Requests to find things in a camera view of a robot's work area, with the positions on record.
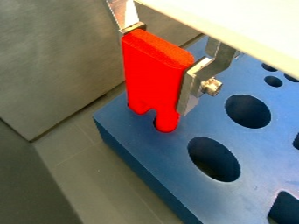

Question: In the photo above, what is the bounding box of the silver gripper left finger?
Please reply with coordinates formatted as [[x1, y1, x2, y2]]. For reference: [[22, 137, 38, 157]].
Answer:
[[105, 0, 145, 35]]

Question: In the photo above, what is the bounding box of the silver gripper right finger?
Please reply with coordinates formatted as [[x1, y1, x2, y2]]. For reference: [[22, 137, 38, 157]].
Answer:
[[176, 38, 236, 116]]

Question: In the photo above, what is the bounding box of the blue foam shape board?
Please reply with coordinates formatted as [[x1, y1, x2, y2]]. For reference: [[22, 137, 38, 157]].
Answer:
[[93, 54, 299, 224]]

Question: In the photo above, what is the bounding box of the red two-pronged peg block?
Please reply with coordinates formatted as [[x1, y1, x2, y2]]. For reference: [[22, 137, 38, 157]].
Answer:
[[121, 29, 195, 132]]

